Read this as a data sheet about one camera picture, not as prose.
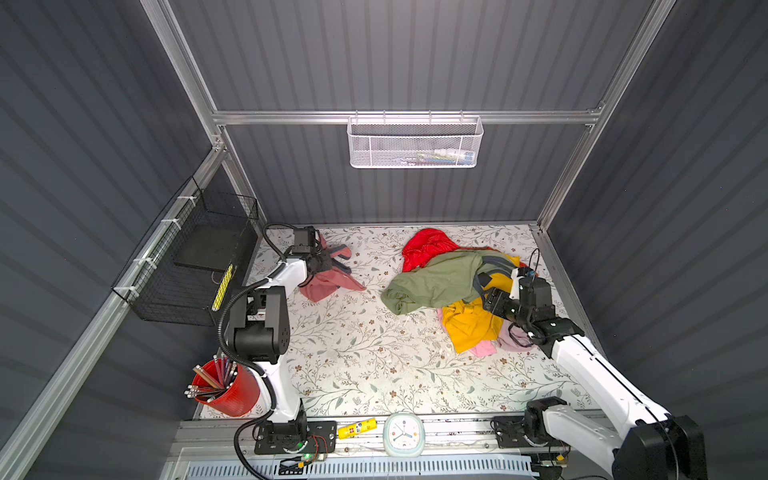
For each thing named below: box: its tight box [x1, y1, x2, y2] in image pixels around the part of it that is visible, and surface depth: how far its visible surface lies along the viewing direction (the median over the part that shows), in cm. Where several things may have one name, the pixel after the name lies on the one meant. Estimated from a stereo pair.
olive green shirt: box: [380, 250, 516, 315], surface depth 98 cm
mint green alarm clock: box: [383, 412, 426, 457], surface depth 73 cm
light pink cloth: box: [437, 308, 497, 357], surface depth 90 cm
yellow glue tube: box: [337, 418, 378, 440], surface depth 75 cm
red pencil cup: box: [192, 358, 261, 417], surface depth 72 cm
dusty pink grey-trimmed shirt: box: [298, 234, 366, 303], surface depth 101 cm
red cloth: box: [402, 228, 460, 272], surface depth 110 cm
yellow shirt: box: [442, 254, 520, 354], surface depth 91 cm
